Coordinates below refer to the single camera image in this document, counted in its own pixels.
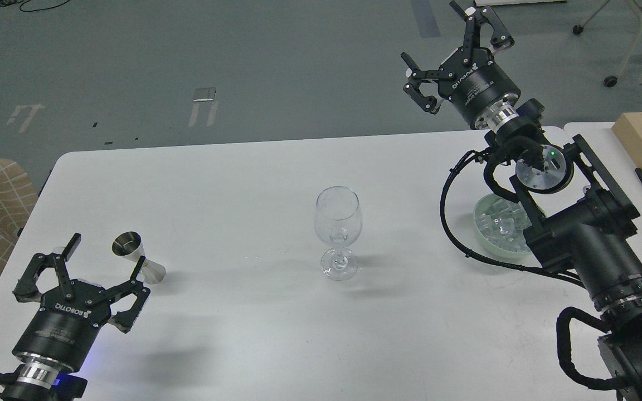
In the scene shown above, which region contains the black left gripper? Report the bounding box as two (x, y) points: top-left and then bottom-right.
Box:
(11, 233), (150, 373)

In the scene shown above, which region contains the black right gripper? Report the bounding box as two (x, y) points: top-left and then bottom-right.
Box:
(401, 0), (521, 130)

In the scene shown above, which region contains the steel cocktail jigger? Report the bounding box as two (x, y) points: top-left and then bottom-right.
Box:
(111, 231), (167, 285)

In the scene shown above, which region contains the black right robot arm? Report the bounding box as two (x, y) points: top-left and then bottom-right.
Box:
(401, 1), (642, 400)

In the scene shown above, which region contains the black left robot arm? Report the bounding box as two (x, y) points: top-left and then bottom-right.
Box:
(0, 231), (159, 400)

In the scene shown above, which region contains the green bowl of ice cubes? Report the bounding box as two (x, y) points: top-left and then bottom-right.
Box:
(472, 194), (532, 260)

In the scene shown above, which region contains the clear wine glass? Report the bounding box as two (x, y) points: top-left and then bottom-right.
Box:
(314, 185), (363, 281)

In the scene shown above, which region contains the office chair with wheels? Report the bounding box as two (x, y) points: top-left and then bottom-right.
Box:
(603, 1), (642, 88)

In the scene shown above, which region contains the black floor cable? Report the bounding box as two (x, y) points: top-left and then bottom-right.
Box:
(0, 0), (71, 24)

